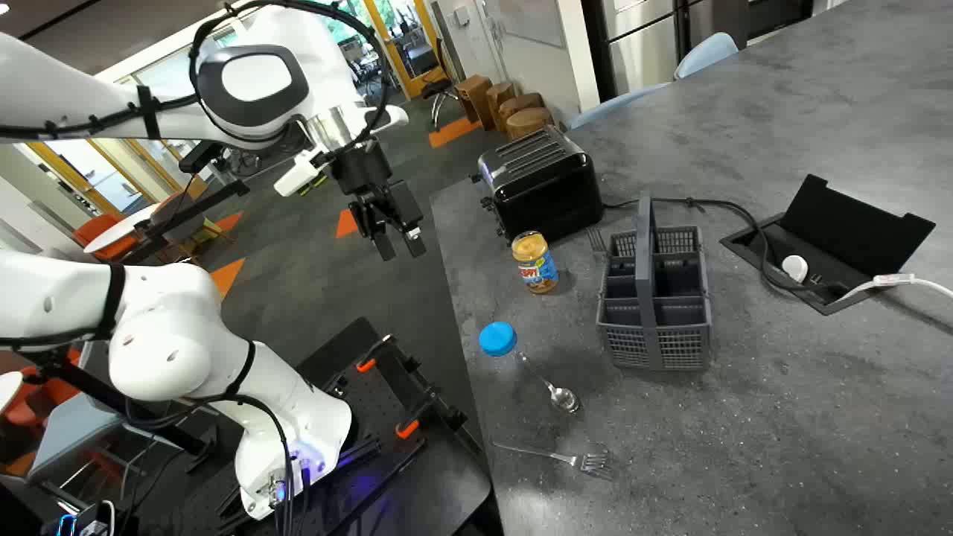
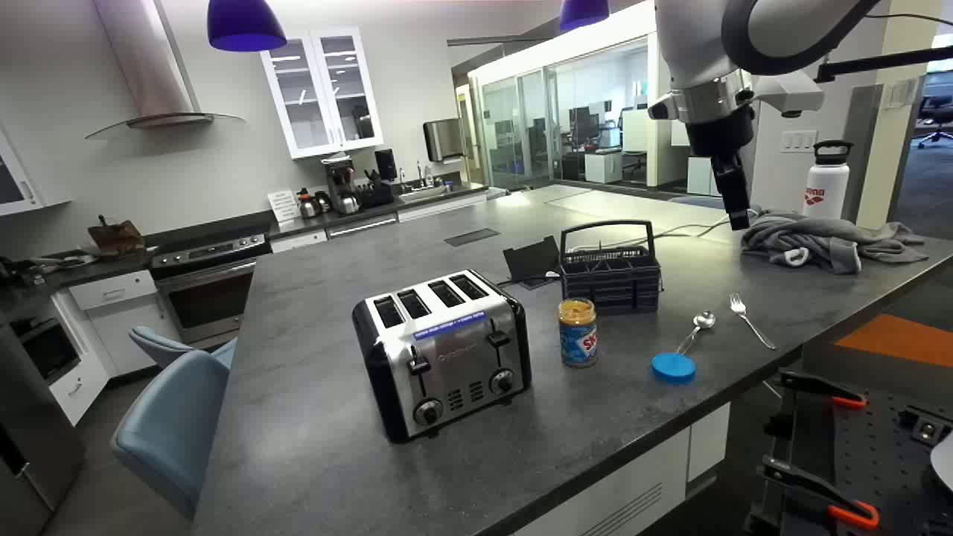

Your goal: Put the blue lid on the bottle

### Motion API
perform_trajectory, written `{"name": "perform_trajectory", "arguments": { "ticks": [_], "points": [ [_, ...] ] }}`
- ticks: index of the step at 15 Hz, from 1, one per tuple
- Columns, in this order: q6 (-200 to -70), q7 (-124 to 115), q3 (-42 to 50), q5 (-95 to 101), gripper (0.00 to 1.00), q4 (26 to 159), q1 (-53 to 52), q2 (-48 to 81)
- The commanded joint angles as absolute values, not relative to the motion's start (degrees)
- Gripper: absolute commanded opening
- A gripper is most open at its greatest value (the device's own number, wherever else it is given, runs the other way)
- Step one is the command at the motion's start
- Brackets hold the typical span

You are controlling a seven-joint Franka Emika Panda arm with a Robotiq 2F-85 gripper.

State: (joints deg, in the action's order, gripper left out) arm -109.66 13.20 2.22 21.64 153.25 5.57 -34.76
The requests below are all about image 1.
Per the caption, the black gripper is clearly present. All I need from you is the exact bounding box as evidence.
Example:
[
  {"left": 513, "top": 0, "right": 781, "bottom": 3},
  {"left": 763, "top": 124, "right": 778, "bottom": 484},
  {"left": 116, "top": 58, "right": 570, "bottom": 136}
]
[{"left": 329, "top": 136, "right": 428, "bottom": 265}]

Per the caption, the blue plastic lid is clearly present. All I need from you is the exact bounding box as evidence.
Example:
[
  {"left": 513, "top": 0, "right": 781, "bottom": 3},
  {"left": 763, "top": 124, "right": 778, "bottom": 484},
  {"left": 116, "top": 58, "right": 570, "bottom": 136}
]
[{"left": 477, "top": 320, "right": 522, "bottom": 361}]

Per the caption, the black and steel toaster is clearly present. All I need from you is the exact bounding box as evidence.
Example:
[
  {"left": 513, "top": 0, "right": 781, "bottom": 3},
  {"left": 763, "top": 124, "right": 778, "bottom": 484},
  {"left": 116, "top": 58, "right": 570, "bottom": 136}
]
[{"left": 477, "top": 130, "right": 604, "bottom": 243}]

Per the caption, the brown padded seat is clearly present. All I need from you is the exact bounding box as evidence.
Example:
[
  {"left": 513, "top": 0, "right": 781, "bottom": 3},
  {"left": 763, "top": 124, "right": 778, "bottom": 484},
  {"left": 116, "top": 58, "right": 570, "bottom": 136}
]
[
  {"left": 491, "top": 88, "right": 561, "bottom": 142},
  {"left": 454, "top": 75, "right": 497, "bottom": 124}
]

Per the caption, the metal spoon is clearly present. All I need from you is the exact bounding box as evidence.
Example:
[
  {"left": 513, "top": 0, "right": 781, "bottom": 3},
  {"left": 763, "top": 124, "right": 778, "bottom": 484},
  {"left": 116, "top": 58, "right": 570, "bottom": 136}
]
[
  {"left": 491, "top": 437, "right": 609, "bottom": 475},
  {"left": 516, "top": 352, "right": 580, "bottom": 416}
]

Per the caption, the black robot stand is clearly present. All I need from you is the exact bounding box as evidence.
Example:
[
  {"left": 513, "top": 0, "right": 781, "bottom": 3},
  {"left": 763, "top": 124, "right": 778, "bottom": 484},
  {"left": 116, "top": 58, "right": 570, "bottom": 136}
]
[{"left": 129, "top": 315, "right": 500, "bottom": 536}]

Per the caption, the light blue chair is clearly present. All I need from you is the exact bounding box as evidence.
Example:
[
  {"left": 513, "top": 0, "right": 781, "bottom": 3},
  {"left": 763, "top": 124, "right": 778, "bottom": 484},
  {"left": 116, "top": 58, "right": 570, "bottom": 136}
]
[
  {"left": 570, "top": 79, "right": 673, "bottom": 133},
  {"left": 671, "top": 30, "right": 741, "bottom": 84}
]

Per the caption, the grey plastic cutlery caddy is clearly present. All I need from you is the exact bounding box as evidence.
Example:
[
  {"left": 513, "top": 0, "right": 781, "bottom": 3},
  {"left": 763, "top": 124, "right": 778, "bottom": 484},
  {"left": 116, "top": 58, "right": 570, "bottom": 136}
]
[{"left": 594, "top": 194, "right": 714, "bottom": 374}]

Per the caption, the stainless steel refrigerator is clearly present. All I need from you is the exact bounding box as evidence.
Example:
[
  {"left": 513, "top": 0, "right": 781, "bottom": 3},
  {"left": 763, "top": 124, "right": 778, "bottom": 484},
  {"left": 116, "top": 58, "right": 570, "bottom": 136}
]
[{"left": 594, "top": 0, "right": 717, "bottom": 97}]

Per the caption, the black pop-up outlet box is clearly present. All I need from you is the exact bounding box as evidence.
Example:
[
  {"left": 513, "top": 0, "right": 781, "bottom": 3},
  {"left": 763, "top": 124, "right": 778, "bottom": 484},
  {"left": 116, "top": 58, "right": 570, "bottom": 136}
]
[{"left": 717, "top": 173, "right": 938, "bottom": 319}]

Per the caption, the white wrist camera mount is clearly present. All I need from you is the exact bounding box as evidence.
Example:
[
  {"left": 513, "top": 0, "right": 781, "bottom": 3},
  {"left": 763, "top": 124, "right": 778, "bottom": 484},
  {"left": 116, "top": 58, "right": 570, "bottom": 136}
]
[{"left": 272, "top": 146, "right": 330, "bottom": 200}]

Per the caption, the orange-handled black clamp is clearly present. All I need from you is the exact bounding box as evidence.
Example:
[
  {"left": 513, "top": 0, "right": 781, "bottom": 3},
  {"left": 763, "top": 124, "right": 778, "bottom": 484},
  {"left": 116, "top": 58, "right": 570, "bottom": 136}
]
[
  {"left": 391, "top": 384, "right": 472, "bottom": 443},
  {"left": 336, "top": 329, "right": 399, "bottom": 382}
]

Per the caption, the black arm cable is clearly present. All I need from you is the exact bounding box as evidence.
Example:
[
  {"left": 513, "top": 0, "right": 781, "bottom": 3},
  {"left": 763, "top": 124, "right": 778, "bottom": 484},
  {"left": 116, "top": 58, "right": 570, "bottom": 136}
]
[{"left": 0, "top": 0, "right": 394, "bottom": 151}]

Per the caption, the black camera on stand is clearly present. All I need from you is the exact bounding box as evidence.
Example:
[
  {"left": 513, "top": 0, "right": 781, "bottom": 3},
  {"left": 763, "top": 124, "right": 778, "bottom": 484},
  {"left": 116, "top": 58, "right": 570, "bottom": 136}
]
[{"left": 129, "top": 136, "right": 250, "bottom": 261}]

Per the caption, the white power cable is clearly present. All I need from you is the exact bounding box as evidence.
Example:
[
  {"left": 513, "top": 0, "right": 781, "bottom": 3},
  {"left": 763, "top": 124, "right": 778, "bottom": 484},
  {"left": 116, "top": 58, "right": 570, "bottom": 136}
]
[{"left": 827, "top": 270, "right": 953, "bottom": 310}]

